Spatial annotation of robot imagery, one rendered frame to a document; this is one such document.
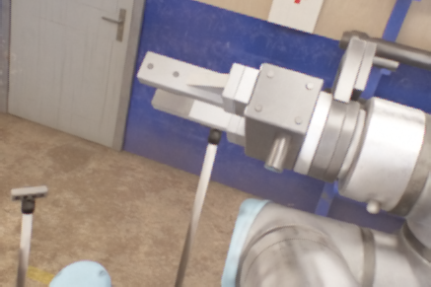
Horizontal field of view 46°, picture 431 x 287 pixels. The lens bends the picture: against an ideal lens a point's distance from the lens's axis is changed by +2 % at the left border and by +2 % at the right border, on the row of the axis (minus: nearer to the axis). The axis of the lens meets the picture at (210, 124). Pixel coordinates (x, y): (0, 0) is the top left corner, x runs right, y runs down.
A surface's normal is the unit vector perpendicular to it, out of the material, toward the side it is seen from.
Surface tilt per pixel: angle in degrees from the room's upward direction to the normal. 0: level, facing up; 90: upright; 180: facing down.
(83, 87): 90
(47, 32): 90
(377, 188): 104
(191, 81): 55
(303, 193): 90
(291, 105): 49
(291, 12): 90
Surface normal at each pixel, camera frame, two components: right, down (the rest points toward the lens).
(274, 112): -0.07, -0.30
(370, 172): -0.26, 0.32
